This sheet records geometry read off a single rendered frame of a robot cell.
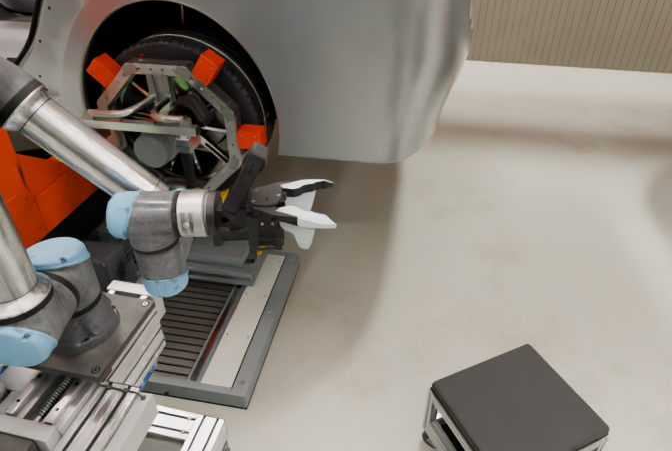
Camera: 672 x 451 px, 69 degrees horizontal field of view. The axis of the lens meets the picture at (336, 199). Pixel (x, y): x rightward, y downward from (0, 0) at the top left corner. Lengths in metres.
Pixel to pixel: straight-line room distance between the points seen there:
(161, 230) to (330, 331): 1.51
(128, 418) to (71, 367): 0.16
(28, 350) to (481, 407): 1.20
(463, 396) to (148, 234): 1.14
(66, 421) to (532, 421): 1.21
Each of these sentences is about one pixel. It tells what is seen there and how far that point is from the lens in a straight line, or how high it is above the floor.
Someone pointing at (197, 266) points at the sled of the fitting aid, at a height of 0.15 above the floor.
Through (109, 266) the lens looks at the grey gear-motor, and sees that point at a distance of 2.16.
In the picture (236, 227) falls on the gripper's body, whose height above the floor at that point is 1.20.
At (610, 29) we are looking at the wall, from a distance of 5.84.
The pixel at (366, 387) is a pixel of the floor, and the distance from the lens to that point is 2.05.
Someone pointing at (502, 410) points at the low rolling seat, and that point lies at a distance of 1.66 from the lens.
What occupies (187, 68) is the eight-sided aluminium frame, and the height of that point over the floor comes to 1.11.
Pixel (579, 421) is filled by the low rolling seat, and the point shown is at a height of 0.34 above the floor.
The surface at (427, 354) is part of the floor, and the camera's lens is 2.18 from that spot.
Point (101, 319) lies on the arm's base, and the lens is 1.20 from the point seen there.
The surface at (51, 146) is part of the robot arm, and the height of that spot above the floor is 1.29.
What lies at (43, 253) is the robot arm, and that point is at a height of 1.05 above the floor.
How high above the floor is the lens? 1.66
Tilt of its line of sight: 33 degrees down
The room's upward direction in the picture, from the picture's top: straight up
